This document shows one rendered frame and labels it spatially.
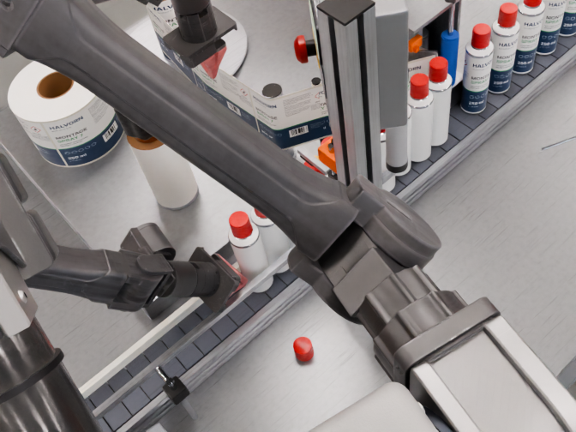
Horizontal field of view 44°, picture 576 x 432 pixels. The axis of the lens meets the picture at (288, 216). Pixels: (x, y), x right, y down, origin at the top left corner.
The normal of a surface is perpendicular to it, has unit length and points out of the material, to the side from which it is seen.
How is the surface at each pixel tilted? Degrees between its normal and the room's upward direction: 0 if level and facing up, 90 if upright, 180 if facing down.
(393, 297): 19
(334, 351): 0
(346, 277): 36
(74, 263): 46
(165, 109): 60
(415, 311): 6
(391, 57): 90
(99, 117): 90
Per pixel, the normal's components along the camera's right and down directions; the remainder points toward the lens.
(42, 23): 0.00, 0.42
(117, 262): 0.57, -0.69
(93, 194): -0.13, -0.56
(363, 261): -0.61, -0.18
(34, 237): 0.25, 0.07
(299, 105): 0.27, 0.77
